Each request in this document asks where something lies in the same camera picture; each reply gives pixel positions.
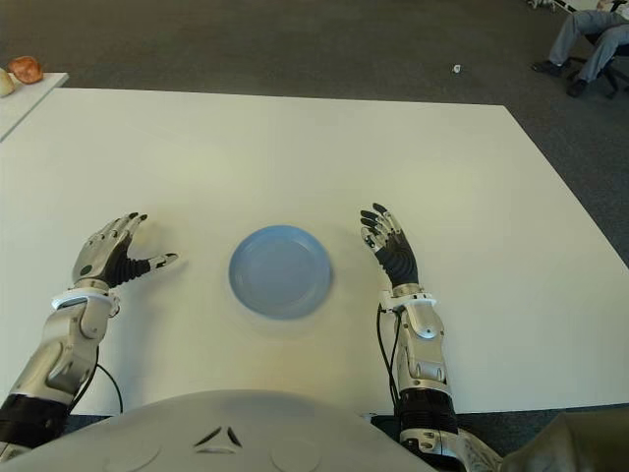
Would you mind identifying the seated person in jeans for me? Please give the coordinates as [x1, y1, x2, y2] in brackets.
[532, 0, 629, 99]

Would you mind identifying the black office chair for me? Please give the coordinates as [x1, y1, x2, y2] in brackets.
[569, 29, 626, 99]

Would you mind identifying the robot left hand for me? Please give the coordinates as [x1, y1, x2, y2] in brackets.
[72, 211, 179, 291]

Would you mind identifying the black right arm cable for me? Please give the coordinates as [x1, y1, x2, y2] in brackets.
[376, 303, 402, 405]

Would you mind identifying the blue round plate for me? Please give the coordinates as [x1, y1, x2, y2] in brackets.
[228, 224, 335, 321]

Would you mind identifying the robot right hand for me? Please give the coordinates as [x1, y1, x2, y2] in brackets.
[359, 201, 420, 287]

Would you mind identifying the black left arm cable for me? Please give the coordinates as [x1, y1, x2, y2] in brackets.
[68, 362, 124, 415]

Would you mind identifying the red-brown round bread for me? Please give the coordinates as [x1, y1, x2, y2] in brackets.
[6, 56, 43, 85]

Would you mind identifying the white side table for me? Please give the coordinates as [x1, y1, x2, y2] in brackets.
[0, 72, 70, 144]

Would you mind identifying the grey robot torso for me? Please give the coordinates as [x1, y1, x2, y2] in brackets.
[0, 387, 438, 472]

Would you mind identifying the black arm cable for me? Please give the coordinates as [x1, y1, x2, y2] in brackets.
[68, 362, 124, 415]
[376, 303, 402, 405]

